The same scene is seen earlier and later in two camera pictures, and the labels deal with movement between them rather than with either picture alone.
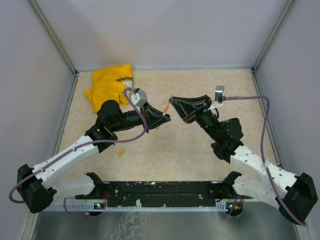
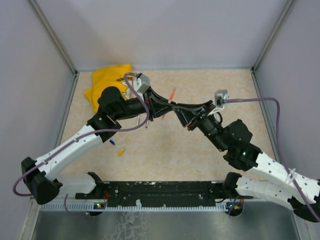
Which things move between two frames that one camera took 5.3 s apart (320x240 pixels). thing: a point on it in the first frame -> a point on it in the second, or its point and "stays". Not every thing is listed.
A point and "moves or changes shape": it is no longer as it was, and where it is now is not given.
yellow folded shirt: [109, 83] stays
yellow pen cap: [120, 152] stays
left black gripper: [155, 118] -> [157, 105]
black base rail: [130, 194] stays
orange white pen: [164, 113] moves or changes shape
